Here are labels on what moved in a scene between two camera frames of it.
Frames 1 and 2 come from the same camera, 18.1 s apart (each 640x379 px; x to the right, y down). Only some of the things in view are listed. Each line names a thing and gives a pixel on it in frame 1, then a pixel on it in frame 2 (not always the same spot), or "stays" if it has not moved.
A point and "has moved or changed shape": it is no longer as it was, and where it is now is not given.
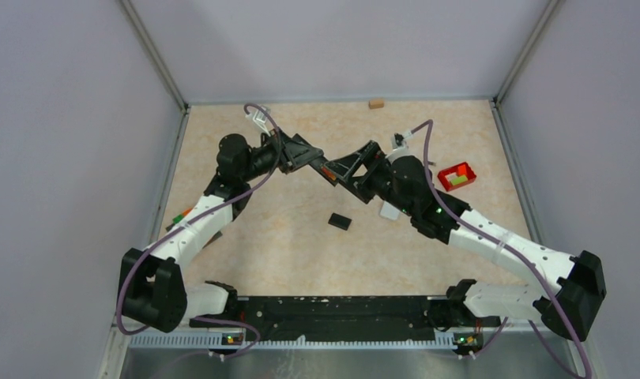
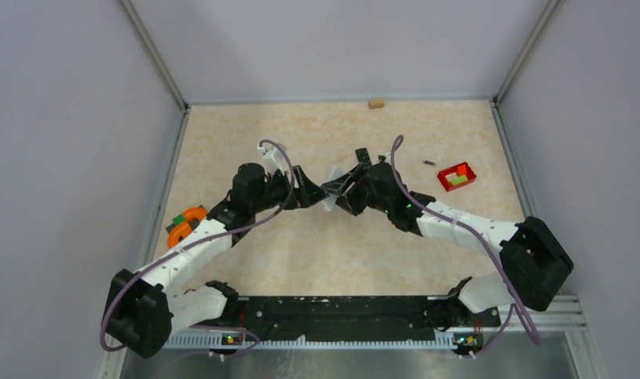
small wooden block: [373, 104] stays
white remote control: [389, 211] has moved or changed shape
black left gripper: [301, 153] → [307, 193]
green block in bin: [461, 178] stays
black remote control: [317, 164] has moved or changed shape
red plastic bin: [464, 169] stays
